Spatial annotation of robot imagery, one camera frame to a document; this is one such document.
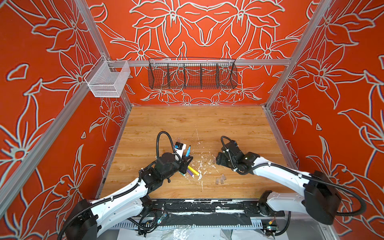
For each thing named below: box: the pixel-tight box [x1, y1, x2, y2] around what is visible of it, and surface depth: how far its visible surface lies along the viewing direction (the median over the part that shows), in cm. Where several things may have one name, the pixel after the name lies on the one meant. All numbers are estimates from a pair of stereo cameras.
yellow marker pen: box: [187, 165, 200, 176], surface depth 87 cm
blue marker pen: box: [185, 145, 191, 157], surface depth 74 cm
